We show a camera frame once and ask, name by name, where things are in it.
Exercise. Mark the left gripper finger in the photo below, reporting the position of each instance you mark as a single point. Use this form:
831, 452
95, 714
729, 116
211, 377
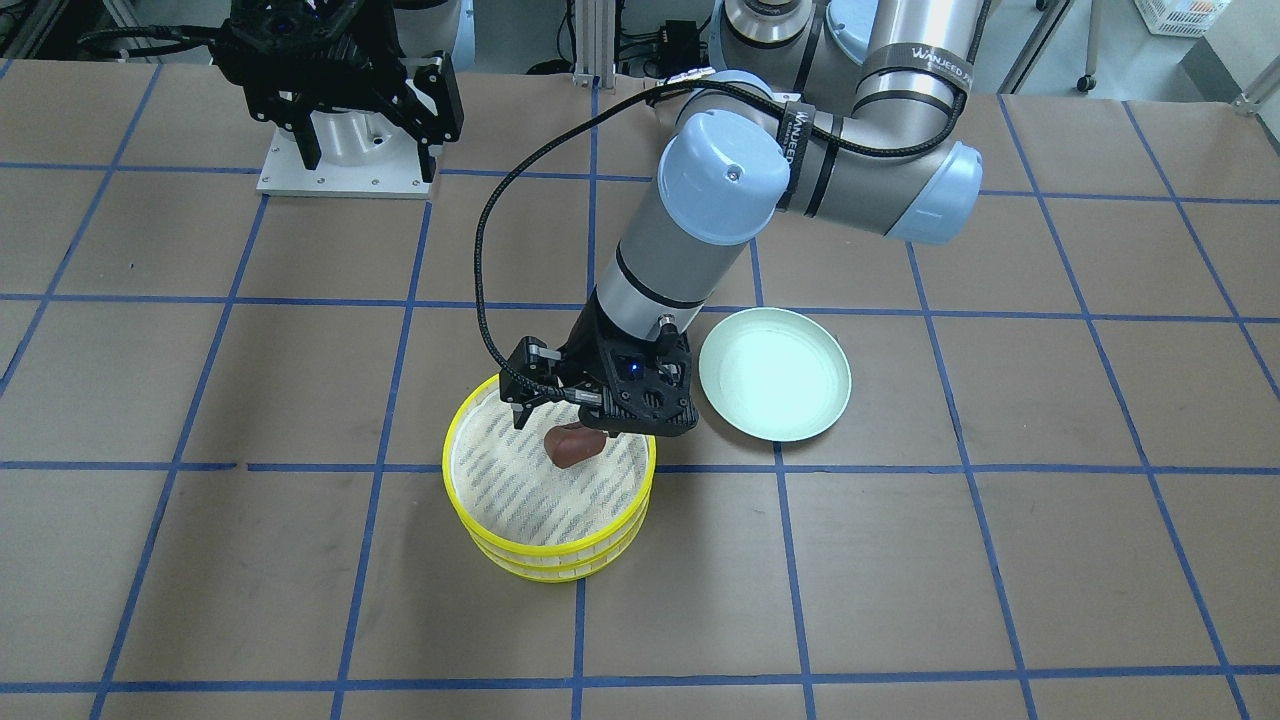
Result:
529, 379

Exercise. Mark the light green plate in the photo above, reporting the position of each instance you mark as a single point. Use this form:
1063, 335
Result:
775, 374

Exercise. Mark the yellow steamer layer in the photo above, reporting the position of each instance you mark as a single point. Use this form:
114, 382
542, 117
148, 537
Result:
508, 493
564, 569

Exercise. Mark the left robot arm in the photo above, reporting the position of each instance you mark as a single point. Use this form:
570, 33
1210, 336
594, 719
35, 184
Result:
890, 165

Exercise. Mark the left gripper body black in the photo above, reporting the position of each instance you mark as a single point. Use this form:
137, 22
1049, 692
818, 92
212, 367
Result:
581, 352

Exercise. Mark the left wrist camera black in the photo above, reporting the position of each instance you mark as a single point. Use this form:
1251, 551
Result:
667, 411

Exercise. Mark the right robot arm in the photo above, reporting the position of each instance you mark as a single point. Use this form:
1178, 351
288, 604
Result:
427, 27

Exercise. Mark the aluminium frame post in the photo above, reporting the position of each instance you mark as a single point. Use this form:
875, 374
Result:
594, 34

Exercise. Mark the dark brown bun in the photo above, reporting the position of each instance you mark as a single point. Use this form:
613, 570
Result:
569, 444

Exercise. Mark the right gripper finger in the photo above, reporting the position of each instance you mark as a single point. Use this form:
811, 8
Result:
291, 111
424, 102

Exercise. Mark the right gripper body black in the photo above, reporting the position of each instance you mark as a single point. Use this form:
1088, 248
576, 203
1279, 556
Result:
427, 95

